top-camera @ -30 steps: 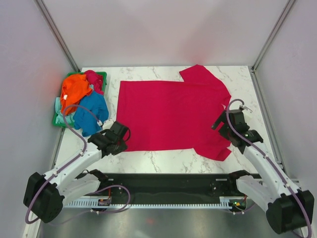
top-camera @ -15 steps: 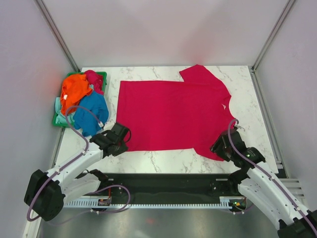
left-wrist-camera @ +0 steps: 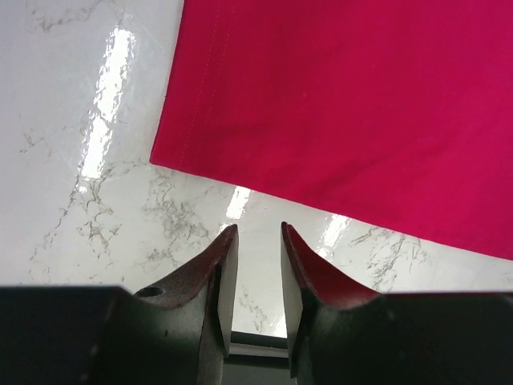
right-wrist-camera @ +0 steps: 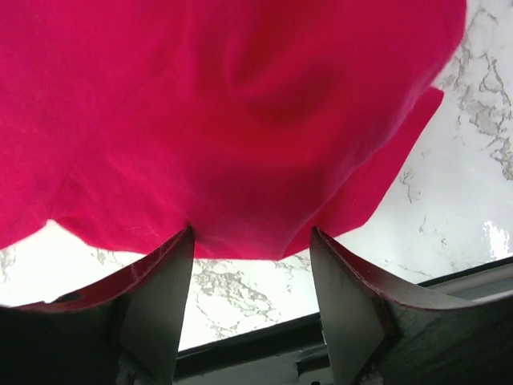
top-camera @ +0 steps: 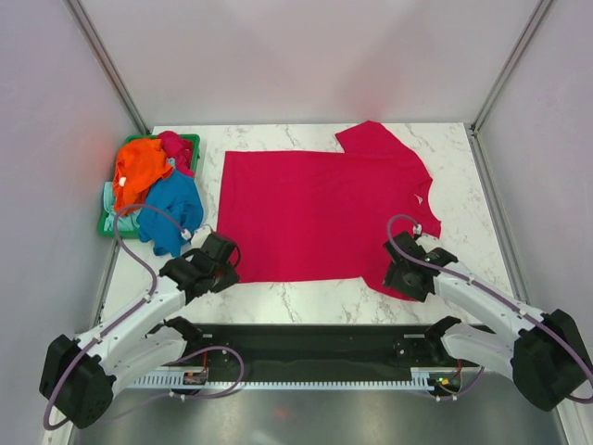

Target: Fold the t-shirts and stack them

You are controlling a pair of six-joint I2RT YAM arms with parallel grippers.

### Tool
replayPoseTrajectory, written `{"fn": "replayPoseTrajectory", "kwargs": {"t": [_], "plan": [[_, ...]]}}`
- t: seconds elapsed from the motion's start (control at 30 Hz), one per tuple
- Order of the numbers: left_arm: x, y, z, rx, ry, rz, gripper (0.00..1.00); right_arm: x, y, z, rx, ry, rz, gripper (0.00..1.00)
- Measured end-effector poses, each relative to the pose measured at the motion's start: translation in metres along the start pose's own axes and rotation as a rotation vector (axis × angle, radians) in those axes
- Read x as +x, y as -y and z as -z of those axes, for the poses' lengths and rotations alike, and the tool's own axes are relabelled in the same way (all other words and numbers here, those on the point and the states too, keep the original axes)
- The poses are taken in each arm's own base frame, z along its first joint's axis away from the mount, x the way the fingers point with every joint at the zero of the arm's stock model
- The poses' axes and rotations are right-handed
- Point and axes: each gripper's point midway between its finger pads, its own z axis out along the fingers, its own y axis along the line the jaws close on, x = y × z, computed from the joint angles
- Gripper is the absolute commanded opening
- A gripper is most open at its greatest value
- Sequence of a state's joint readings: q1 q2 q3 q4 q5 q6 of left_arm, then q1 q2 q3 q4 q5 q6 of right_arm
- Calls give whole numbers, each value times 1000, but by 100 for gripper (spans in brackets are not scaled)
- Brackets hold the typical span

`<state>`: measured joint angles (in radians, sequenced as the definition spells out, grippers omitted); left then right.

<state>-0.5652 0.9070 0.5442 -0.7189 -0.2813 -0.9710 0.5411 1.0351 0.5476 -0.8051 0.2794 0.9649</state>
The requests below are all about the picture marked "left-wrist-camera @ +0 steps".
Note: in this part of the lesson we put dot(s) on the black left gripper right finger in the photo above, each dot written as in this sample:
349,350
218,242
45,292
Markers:
323,310

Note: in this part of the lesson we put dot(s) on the magenta t shirt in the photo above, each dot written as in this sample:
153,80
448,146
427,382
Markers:
395,113

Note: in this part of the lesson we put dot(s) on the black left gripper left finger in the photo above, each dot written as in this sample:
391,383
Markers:
191,310

